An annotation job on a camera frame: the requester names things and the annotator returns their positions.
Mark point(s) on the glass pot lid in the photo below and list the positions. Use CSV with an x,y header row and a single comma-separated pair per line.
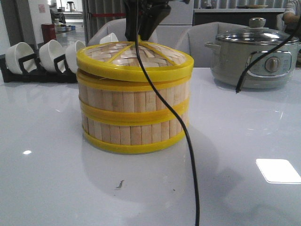
x,y
255,33

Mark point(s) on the white cabinet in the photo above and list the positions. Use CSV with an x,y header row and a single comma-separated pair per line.
x,y
180,19

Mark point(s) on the dark counter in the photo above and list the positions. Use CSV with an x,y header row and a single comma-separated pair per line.
x,y
236,16

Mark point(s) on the black dish rack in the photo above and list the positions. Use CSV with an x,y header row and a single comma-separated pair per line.
x,y
62,73

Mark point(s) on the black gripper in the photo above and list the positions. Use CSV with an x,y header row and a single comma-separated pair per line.
x,y
143,17

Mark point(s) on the grey chair left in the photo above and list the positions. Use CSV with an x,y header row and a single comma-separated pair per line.
x,y
117,27

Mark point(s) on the person in background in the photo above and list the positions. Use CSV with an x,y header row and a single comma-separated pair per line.
x,y
292,15

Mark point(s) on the red cylinder bin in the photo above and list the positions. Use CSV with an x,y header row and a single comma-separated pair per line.
x,y
48,32

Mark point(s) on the grey electric cooking pot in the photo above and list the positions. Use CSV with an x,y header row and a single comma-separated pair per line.
x,y
230,59

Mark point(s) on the woven bamboo steamer lid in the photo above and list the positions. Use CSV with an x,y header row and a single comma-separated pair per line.
x,y
128,61

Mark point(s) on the bamboo steamer basket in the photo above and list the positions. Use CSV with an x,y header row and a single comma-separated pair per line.
x,y
120,102
132,139

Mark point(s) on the grey chair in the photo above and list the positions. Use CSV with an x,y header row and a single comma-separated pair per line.
x,y
117,27
192,41

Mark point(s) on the white bowl far left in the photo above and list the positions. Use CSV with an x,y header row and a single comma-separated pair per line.
x,y
14,53

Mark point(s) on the white bowl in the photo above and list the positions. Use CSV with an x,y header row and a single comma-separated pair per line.
x,y
14,53
71,54
48,52
109,38

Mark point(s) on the grey chair right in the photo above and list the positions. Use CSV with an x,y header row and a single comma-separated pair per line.
x,y
192,41

